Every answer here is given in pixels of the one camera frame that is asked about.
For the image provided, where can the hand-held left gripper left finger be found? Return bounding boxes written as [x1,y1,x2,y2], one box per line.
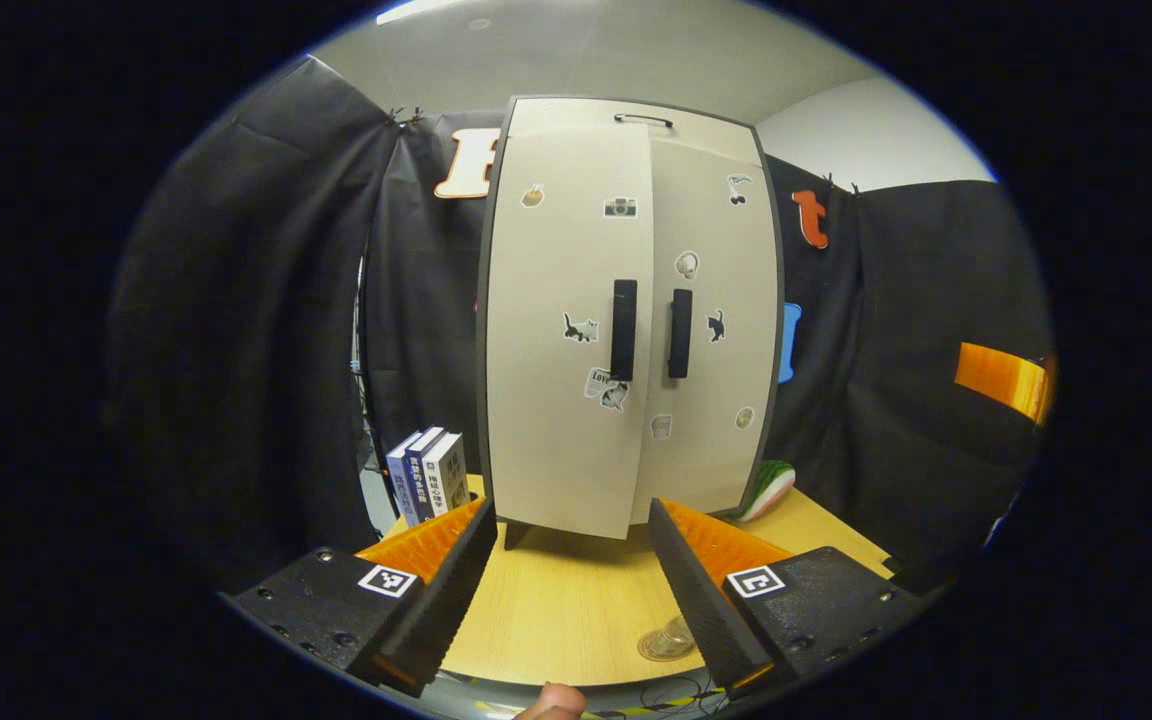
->
[221,497,500,699]

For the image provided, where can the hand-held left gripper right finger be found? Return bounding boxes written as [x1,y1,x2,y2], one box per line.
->
[646,497,927,701]

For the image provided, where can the grey cabinet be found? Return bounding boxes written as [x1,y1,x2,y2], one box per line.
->
[476,95,787,551]

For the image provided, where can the grey cabinet door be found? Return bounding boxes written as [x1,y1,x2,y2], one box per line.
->
[486,125,655,541]
[631,135,780,526]

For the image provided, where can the light blue book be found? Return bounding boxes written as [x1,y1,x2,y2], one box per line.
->
[386,432,423,528]

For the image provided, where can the dark blue book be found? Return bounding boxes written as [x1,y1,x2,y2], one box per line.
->
[404,427,447,521]

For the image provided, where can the white book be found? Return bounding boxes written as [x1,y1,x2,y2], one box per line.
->
[423,432,472,518]

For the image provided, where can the watermelon slice toy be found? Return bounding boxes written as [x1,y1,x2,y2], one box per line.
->
[736,460,797,523]

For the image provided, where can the black backdrop cloth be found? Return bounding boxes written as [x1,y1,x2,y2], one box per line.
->
[101,55,1055,601]

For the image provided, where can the ceiling light panel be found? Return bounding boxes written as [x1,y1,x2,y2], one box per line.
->
[376,0,467,26]

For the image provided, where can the beige drawer with black handle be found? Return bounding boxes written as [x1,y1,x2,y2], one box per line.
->
[506,97,765,168]

